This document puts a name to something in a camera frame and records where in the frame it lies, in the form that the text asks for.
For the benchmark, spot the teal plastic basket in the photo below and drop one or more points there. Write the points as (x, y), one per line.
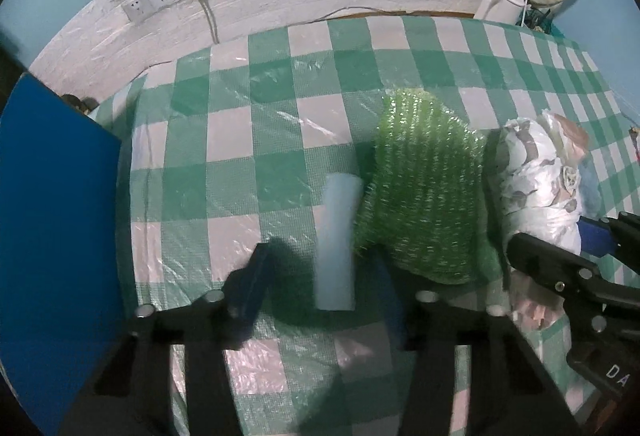
(541, 19)

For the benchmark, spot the blue cardboard box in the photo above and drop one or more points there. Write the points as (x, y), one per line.
(61, 306)

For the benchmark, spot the patterned white cloth bundle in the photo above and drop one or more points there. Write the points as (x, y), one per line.
(538, 178)

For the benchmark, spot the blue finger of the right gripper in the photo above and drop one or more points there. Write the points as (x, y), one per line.
(597, 237)
(551, 267)

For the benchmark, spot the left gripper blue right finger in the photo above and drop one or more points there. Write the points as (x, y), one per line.
(393, 292)

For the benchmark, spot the white foam block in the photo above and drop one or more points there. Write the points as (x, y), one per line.
(334, 268)

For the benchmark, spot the white electric kettle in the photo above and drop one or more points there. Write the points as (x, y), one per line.
(501, 11)

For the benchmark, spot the green checkered tablecloth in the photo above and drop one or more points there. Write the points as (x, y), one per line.
(230, 146)

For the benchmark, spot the green glittery scrub cloth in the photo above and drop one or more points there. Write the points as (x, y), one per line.
(425, 202)

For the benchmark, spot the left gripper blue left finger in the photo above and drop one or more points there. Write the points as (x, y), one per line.
(247, 286)

